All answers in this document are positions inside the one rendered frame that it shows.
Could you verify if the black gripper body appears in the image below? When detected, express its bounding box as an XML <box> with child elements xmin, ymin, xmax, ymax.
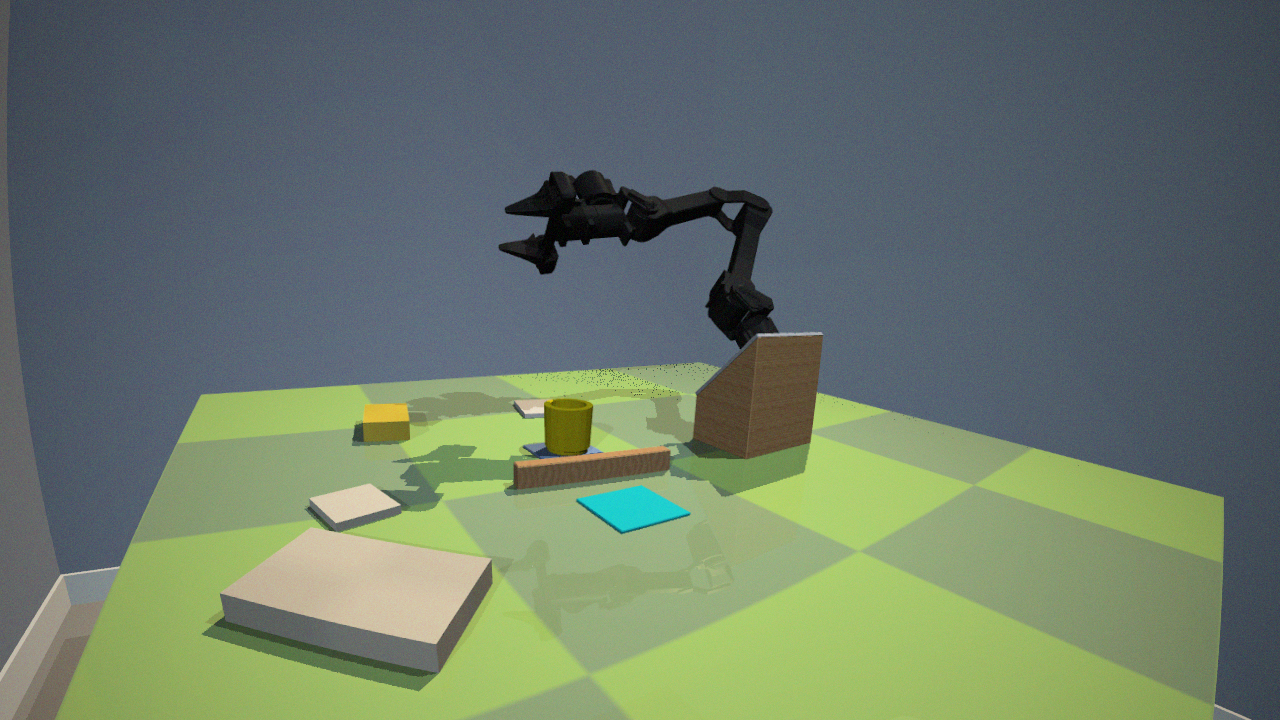
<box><xmin>536</xmin><ymin>170</ymin><xmax>599</xmax><ymax>275</ymax></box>

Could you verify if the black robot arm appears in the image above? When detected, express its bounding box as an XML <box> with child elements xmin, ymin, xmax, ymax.
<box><xmin>570</xmin><ymin>170</ymin><xmax>780</xmax><ymax>348</ymax></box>

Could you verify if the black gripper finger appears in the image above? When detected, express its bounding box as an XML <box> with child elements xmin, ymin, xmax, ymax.
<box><xmin>499</xmin><ymin>234</ymin><xmax>543</xmax><ymax>269</ymax></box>
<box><xmin>506</xmin><ymin>181</ymin><xmax>557</xmax><ymax>218</ymax></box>

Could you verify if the brown wooden bar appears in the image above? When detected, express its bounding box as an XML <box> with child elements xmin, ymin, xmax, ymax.
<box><xmin>513</xmin><ymin>446</ymin><xmax>671</xmax><ymax>489</ymax></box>

